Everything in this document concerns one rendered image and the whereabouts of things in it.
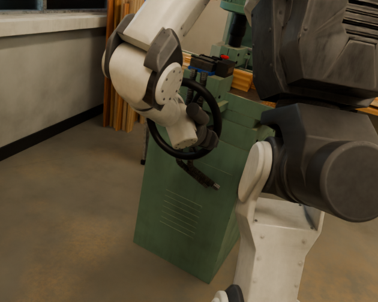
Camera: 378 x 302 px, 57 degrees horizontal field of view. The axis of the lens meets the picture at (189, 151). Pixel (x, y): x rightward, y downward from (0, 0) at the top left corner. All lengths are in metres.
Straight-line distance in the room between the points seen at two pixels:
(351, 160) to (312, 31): 0.20
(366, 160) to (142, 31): 0.39
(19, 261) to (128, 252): 0.48
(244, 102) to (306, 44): 0.73
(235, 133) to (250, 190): 0.65
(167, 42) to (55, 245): 1.39
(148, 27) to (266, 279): 0.52
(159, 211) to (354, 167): 1.22
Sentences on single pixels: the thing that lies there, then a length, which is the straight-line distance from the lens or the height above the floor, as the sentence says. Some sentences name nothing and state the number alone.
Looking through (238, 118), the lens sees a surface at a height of 0.82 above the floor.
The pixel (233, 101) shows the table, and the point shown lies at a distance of 1.28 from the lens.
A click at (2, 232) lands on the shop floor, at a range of 1.92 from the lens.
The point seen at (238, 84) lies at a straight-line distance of 1.36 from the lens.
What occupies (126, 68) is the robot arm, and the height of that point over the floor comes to 1.09.
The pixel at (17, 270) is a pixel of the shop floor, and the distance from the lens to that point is 1.73.
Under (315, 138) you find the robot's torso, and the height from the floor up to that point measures 1.07.
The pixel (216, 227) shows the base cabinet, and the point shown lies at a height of 0.32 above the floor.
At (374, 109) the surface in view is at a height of 0.54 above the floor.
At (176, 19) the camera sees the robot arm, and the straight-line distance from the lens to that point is 0.61.
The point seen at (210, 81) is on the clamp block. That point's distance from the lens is 1.20.
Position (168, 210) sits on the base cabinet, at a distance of 1.60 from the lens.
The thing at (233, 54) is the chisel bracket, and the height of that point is 1.02.
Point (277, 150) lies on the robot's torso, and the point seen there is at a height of 1.00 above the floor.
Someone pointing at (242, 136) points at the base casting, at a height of 0.76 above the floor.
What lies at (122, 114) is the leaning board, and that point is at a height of 0.13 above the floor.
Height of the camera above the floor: 1.25
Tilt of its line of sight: 27 degrees down
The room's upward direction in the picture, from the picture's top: 12 degrees clockwise
